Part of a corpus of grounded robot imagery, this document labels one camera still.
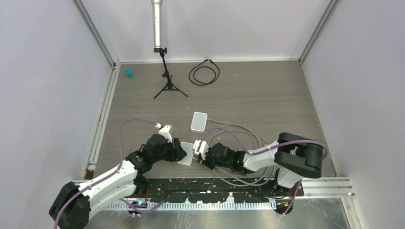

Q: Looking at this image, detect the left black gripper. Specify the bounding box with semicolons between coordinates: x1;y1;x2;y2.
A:
152;138;186;163

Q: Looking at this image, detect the white network switch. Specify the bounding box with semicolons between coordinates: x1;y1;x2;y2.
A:
177;142;194;166
190;112;208;133

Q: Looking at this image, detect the grey ethernet cable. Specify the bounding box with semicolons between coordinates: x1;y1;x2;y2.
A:
202;117;277;187

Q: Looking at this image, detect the black cable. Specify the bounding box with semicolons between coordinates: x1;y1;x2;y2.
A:
189;59;221;86

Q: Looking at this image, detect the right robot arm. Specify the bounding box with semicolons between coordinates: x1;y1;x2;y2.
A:
193;132;330;196

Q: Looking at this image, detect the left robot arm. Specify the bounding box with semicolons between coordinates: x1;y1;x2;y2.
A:
48;134;187;229

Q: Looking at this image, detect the black tripod stand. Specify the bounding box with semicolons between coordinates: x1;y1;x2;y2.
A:
153;48;188;99

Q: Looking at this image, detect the teal small block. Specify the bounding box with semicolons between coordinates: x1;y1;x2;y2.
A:
125;69;133;78

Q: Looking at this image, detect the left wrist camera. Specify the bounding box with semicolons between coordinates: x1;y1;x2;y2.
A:
155;123;173;143

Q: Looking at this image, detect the white slotted cable duct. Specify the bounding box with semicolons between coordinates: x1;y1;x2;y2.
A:
104;199;277;211

